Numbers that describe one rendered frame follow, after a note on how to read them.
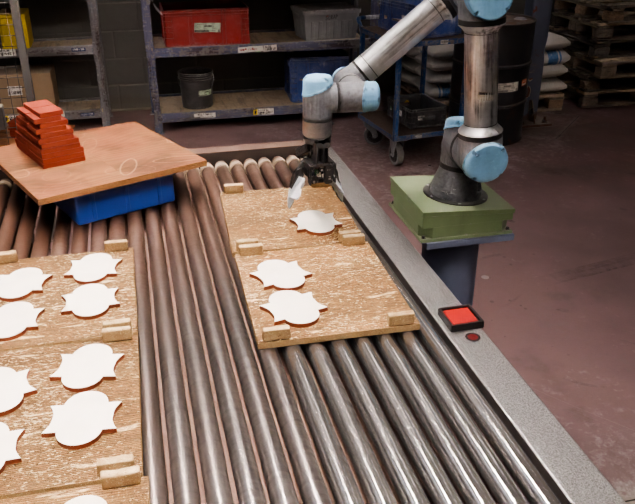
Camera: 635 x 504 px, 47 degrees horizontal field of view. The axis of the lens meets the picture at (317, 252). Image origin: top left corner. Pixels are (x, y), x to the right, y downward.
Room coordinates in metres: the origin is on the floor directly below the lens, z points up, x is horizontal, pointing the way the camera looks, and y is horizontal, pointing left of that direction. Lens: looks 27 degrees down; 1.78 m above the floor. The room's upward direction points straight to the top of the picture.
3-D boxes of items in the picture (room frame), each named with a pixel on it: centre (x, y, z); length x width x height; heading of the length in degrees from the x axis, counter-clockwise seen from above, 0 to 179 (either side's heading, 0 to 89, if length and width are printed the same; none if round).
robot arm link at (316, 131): (1.81, 0.00, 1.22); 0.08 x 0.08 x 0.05
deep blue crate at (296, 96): (6.19, 0.01, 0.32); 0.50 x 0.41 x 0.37; 100
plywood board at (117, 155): (2.10, 0.68, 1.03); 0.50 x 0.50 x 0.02; 37
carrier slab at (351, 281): (1.48, -0.01, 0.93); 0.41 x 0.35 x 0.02; 12
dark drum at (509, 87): (5.54, -1.31, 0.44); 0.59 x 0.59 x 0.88
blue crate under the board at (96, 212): (2.05, 0.63, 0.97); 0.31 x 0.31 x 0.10; 37
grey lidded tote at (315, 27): (6.16, -0.07, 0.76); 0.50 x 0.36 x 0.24; 110
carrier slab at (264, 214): (1.89, 0.08, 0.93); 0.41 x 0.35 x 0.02; 11
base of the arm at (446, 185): (2.00, -0.41, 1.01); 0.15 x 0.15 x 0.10
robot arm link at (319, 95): (1.81, 0.00, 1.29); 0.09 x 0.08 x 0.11; 98
